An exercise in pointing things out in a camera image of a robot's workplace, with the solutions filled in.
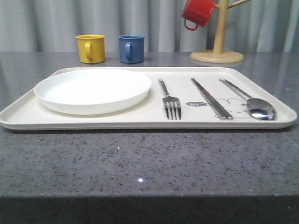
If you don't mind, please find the stainless steel fork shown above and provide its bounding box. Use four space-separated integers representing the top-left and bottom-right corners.
158 78 181 120

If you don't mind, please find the white round plate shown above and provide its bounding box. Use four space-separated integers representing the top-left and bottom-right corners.
34 69 151 115

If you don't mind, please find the metal chopstick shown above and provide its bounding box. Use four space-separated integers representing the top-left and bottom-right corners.
192 77 234 120
190 78 228 121

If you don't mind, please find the blue enamel mug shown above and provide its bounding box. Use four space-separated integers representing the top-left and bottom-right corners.
118 35 145 63

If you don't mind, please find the yellow enamel mug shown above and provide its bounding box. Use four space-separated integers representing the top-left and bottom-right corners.
75 35 106 64

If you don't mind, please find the wooden mug tree stand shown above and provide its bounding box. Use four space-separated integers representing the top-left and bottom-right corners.
190 0 249 63

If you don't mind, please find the red enamel mug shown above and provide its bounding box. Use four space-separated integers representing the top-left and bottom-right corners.
182 0 216 31

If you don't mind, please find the cream rabbit serving tray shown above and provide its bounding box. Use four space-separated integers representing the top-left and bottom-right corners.
0 67 297 130

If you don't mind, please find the grey curtain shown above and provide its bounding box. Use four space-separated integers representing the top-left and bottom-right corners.
0 0 299 53

